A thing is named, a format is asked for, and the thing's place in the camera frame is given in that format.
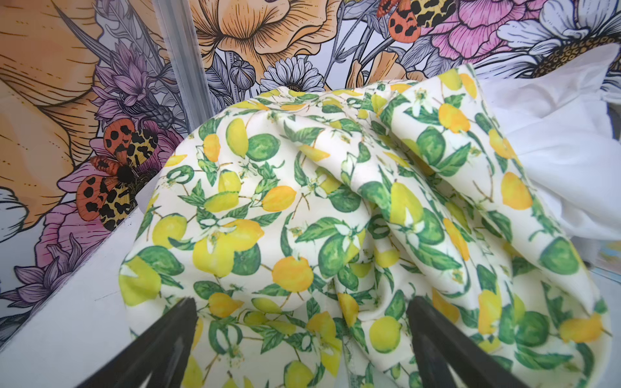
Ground white cloth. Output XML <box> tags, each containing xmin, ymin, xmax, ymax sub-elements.
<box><xmin>477</xmin><ymin>44</ymin><xmax>620</xmax><ymax>241</ymax></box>

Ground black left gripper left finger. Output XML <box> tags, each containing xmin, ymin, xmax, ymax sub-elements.
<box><xmin>79</xmin><ymin>298</ymin><xmax>198</xmax><ymax>387</ymax></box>

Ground lemon print cloth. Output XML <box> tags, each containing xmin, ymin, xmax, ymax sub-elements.
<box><xmin>119</xmin><ymin>65</ymin><xmax>612</xmax><ymax>387</ymax></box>

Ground aluminium corner post left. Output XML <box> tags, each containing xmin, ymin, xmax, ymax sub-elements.
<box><xmin>153</xmin><ymin>0</ymin><xmax>214</xmax><ymax>131</ymax></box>

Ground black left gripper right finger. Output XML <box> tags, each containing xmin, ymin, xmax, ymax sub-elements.
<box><xmin>407</xmin><ymin>297</ymin><xmax>525</xmax><ymax>387</ymax></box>

